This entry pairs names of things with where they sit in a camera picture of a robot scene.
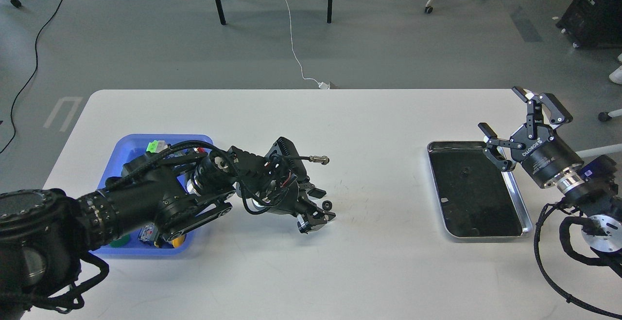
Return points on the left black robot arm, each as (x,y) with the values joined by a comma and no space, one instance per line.
(47,237)

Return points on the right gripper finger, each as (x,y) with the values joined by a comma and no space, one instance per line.
(492,148)
(543,111)

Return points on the white shoe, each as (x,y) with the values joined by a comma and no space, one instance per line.
(616,76)

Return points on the yellow push button switch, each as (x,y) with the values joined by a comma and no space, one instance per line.
(150,236)

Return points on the metal tray with black mat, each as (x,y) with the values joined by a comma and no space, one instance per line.
(477,201)

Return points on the green push button switch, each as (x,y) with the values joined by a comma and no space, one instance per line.
(120,242)

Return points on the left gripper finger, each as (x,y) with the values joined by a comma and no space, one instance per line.
(313,219)
(307,189)

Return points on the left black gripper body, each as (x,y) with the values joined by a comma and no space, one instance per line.
(286,195)

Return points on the black equipment case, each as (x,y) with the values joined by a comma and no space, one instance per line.
(593,23)

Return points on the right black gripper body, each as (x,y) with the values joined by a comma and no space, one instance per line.
(544,156)

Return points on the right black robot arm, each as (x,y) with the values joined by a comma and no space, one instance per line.
(591,233)

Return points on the green lit switch block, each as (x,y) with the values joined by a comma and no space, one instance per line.
(156,146)

